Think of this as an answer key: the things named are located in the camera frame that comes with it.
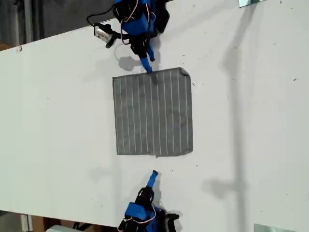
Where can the grey striped square towel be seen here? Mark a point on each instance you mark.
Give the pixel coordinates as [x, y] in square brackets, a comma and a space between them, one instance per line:
[154, 113]

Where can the pale grey container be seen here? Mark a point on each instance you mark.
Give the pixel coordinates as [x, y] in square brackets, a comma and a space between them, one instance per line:
[60, 228]

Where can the brown cardboard box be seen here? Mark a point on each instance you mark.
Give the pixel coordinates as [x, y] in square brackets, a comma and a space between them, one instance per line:
[38, 224]

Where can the short black camera stalk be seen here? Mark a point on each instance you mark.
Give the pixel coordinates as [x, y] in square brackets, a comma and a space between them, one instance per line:
[120, 35]

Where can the black silver camera box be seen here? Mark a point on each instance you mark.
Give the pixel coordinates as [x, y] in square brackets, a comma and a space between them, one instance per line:
[103, 33]

